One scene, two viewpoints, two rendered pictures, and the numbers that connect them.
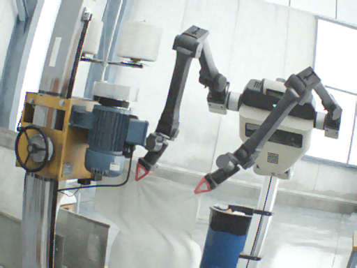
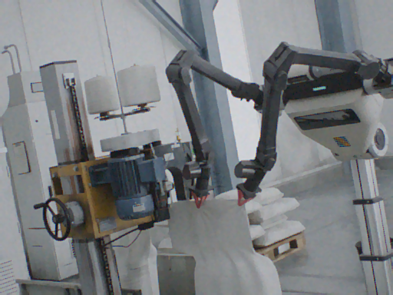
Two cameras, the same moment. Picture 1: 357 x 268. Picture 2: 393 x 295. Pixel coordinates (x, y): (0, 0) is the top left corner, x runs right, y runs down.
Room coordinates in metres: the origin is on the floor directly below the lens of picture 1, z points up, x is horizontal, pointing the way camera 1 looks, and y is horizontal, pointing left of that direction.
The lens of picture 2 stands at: (0.02, -1.23, 1.44)
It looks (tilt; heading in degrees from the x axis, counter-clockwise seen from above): 3 degrees down; 28
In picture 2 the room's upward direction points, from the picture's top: 10 degrees counter-clockwise
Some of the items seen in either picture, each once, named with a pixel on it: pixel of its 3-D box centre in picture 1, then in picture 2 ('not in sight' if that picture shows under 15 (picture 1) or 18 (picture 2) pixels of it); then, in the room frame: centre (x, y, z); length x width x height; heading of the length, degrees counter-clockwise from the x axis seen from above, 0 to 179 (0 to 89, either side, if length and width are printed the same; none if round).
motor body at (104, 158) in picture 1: (107, 141); (130, 187); (2.26, 0.25, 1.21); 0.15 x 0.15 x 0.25
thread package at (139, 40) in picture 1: (139, 40); (138, 86); (2.40, 0.22, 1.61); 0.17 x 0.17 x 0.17
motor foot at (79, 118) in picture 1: (86, 118); (108, 174); (2.25, 0.34, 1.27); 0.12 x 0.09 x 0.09; 163
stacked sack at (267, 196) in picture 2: not in sight; (246, 197); (5.97, 1.42, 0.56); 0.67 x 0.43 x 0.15; 73
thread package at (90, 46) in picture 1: (86, 35); (100, 94); (2.48, 0.47, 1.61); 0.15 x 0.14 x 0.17; 73
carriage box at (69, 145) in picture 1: (58, 135); (101, 193); (2.36, 0.47, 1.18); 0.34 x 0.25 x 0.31; 163
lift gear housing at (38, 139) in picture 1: (40, 147); (71, 214); (2.17, 0.51, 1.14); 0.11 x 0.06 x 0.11; 73
